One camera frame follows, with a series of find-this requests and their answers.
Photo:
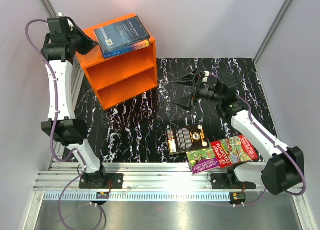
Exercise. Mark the purple 117-storey treehouse book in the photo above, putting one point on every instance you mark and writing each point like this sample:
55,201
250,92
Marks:
201,161

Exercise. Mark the orange wooden shelf cabinet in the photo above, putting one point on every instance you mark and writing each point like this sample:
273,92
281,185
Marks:
120,78

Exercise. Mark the blue Jane Eyre book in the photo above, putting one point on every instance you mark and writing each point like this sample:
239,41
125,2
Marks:
134,47

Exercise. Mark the grey-blue hardcover book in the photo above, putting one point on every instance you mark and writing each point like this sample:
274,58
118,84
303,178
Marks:
121,34

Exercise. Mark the black paperback book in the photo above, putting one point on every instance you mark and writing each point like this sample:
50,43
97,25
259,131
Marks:
187,138

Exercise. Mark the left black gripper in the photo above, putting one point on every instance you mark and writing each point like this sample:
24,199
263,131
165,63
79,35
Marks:
89,43

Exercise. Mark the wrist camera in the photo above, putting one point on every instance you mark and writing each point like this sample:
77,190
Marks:
204,76
65,22

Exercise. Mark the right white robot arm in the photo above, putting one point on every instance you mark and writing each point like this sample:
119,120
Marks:
283,168

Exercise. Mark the aluminium mounting rail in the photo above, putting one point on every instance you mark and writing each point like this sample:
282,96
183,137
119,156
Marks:
142,182

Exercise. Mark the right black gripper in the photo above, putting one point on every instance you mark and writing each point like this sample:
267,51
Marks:
189,80

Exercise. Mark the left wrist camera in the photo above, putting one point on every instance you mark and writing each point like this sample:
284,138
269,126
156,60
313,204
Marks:
65,22

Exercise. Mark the red 13-storey treehouse book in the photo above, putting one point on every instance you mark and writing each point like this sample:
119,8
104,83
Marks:
233,150

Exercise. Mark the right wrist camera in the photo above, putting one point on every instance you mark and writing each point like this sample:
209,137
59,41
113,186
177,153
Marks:
204,76

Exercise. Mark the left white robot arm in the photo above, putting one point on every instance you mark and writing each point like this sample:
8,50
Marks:
60,47

